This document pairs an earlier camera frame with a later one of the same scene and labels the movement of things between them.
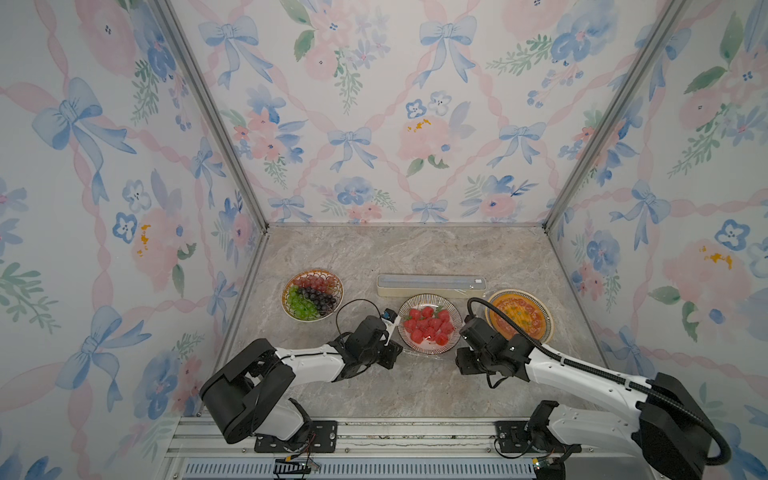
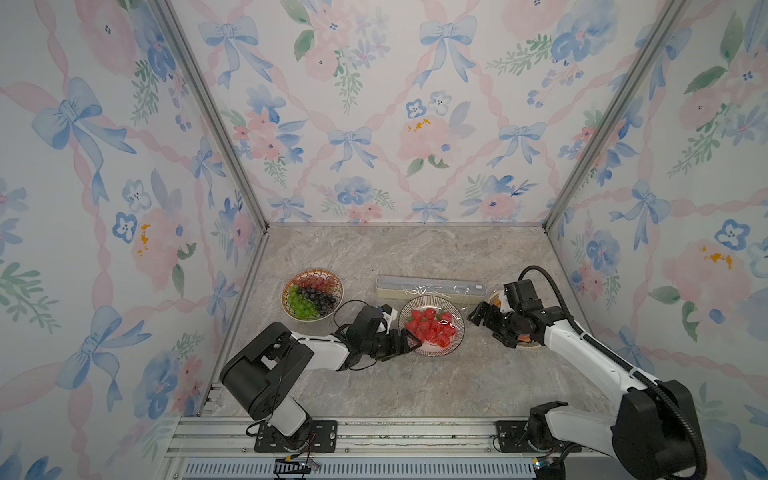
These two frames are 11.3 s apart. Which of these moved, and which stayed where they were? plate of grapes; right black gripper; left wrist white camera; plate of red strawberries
Moved: right black gripper
Stayed: plate of grapes; plate of red strawberries; left wrist white camera
